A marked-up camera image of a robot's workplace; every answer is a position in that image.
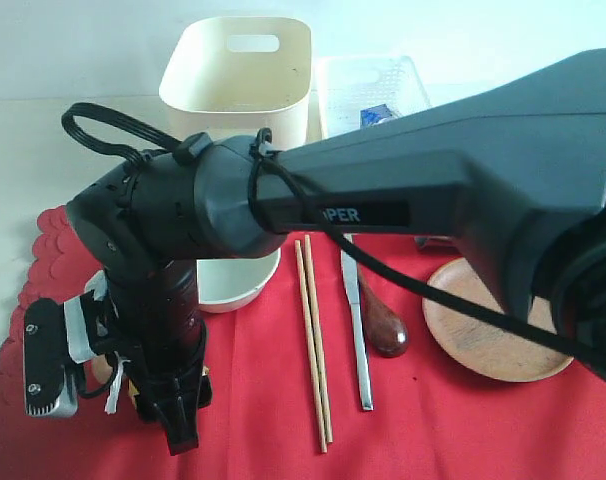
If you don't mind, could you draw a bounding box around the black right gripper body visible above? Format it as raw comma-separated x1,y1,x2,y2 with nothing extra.
102,260,212,424

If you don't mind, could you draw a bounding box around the stainless steel cup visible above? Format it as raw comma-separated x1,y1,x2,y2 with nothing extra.
414,236,458,254

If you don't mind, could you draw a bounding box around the blue white milk carton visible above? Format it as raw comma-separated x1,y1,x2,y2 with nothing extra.
359,103,401,129

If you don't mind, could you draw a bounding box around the yellow lemon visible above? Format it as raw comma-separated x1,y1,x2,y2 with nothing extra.
128,380,140,407

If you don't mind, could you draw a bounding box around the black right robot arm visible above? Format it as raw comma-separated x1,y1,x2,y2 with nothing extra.
61,48,606,454

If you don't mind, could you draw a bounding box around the brown egg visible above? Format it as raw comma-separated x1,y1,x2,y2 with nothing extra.
91,355,113,384

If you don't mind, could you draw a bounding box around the white ceramic bowl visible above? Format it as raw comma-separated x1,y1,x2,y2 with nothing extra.
196,249,281,314

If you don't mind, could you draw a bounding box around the left wooden chopstick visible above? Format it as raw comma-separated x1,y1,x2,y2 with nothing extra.
294,240,327,454

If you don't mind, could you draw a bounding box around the silver table knife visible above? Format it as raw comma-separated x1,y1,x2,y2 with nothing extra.
341,251,374,411

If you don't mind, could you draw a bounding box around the dark wooden spoon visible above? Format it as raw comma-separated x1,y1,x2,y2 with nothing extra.
358,267,409,358

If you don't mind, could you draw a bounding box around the red scalloped tablecloth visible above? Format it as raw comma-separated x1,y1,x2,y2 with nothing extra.
0,208,606,479

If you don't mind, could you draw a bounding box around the cream plastic bin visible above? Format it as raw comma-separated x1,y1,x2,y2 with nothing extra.
158,16,312,150

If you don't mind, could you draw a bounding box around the white perforated plastic basket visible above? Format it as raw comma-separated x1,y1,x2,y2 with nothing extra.
315,55,431,138

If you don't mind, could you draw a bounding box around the brown wooden plate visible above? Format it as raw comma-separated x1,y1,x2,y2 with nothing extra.
423,258,573,383

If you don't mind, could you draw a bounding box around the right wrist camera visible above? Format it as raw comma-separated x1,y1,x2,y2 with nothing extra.
21,269,114,420

